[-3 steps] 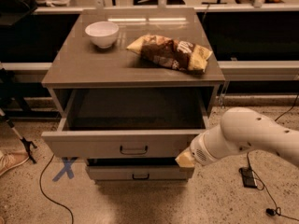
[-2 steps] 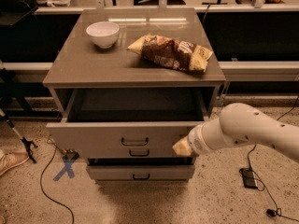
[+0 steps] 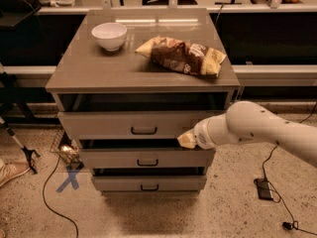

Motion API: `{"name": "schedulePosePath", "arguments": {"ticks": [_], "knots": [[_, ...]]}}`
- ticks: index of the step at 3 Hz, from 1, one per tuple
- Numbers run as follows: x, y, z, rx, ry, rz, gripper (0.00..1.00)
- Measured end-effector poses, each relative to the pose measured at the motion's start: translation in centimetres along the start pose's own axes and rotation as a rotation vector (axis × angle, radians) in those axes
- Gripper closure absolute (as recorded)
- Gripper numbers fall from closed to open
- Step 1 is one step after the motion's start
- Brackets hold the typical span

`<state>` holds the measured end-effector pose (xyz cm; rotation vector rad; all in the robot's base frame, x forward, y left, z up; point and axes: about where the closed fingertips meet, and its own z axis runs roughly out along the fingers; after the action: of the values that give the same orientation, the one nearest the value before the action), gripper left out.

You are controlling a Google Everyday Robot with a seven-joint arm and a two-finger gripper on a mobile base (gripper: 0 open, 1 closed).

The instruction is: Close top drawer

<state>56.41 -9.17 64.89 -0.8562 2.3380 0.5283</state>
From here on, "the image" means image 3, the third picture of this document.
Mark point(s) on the grey middle drawer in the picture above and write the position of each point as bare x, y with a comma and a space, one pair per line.
146, 158

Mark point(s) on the tan shoe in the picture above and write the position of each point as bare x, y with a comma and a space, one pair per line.
11, 170

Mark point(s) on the grey top drawer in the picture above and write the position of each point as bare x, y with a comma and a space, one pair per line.
119, 125

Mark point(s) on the wire rack with shiny object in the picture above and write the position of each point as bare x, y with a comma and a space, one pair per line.
65, 148

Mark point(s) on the grey drawer cabinet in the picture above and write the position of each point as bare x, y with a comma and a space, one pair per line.
91, 79

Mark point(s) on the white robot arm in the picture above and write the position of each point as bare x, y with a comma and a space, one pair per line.
245, 122

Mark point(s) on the blue tape cross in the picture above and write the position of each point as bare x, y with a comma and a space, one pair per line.
72, 172

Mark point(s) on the black power adapter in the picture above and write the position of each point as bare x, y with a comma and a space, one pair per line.
264, 191

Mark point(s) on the white ceramic bowl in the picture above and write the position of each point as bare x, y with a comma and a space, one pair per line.
110, 36

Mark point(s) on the brown yellow chip bag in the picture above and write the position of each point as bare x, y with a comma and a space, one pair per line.
183, 57

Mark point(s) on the grey drawer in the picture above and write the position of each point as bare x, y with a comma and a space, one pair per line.
146, 158
119, 125
151, 183

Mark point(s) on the black tripod leg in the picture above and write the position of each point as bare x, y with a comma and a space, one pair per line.
4, 79

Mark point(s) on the grey bottom drawer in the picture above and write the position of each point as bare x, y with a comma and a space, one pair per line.
151, 183

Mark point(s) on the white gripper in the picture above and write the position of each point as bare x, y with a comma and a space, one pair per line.
200, 136

